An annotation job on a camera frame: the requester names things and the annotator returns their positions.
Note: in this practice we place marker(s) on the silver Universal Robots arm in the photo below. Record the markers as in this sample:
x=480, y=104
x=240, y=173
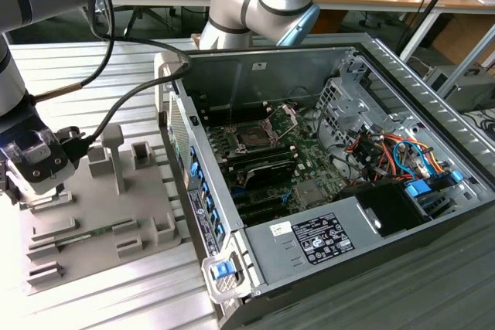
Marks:
x=239, y=9

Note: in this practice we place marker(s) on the CPU socket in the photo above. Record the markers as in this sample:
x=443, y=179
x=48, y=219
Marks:
x=253, y=137

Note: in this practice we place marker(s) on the black RAM slot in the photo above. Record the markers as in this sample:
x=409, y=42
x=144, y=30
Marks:
x=263, y=151
x=267, y=160

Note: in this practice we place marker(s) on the black expansion slot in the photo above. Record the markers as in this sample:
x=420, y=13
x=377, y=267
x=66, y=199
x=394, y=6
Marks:
x=263, y=208

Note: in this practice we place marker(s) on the grey parts rack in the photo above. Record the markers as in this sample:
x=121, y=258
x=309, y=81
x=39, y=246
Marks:
x=96, y=206

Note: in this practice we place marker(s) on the thin metal locking lever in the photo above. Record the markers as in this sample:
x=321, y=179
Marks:
x=231, y=113

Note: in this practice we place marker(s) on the blue case latch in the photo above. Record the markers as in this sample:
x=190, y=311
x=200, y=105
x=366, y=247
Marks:
x=220, y=270

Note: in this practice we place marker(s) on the black ribbed board module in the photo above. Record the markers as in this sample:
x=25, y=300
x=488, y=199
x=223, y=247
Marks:
x=270, y=174

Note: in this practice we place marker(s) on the grey power supply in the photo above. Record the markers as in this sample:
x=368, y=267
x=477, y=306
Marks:
x=278, y=252

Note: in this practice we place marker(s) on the green motherboard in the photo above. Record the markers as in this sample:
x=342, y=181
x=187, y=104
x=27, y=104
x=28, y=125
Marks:
x=321, y=175

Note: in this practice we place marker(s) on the perforated metal drive cage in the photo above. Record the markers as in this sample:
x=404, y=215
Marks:
x=340, y=113

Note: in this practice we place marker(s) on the black fan shroud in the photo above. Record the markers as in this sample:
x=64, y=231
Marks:
x=390, y=206

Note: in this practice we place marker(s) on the open grey PC case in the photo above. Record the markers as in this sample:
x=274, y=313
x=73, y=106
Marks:
x=386, y=252

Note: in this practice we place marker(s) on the blue disk carrier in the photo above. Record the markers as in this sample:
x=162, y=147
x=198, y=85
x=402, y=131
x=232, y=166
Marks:
x=417, y=188

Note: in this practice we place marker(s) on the black stand pole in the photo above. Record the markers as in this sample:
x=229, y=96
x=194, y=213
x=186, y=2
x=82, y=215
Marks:
x=429, y=1

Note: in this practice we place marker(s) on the grey computer tower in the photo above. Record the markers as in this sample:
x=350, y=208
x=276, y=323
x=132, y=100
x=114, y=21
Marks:
x=464, y=90

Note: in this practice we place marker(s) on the wrist camera on white plate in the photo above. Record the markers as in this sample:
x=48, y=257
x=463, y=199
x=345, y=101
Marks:
x=38, y=177

